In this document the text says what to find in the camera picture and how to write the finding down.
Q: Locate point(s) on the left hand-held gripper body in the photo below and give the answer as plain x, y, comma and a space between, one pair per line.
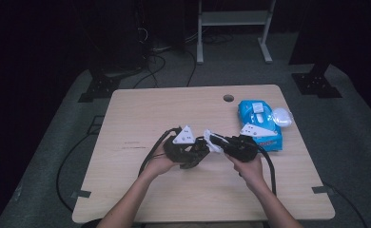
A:
177, 148

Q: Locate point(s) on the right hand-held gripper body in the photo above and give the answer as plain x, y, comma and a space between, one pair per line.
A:
242, 148

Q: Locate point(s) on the white wet wipe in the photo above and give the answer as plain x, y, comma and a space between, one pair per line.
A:
212, 147

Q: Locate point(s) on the blue wet wipe pack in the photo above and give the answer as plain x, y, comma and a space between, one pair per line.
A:
256, 117

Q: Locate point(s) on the person's left hand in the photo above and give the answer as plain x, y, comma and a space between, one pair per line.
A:
160, 164

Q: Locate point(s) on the person's right hand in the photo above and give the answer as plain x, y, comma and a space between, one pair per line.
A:
250, 171

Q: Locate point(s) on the grey tape strip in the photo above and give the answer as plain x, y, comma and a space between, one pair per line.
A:
322, 189
81, 193

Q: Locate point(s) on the black stand with base plate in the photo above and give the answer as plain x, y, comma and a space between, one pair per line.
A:
101, 88
316, 84

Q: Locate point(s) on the white metal desk frame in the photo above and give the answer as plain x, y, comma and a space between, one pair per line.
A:
234, 17

